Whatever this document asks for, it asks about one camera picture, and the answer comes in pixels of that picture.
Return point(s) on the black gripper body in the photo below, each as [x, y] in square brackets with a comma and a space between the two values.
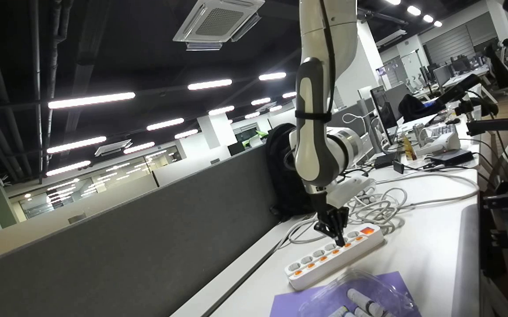
[334, 217]

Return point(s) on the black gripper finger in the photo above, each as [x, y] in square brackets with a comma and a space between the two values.
[324, 229]
[341, 240]

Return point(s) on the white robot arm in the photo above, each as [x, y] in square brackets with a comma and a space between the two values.
[329, 46]

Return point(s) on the white power strip orange switches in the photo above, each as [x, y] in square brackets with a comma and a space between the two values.
[331, 257]

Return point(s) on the purple paper sheet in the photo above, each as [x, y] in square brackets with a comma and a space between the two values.
[310, 301]

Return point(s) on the black computer monitor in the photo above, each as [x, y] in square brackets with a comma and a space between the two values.
[385, 106]

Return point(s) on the grey desk partition panel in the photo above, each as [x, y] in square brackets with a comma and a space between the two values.
[147, 256]

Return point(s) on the ceiling air conditioner unit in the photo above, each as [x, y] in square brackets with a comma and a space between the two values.
[213, 23]

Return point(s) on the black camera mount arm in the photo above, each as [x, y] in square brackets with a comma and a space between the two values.
[467, 106]

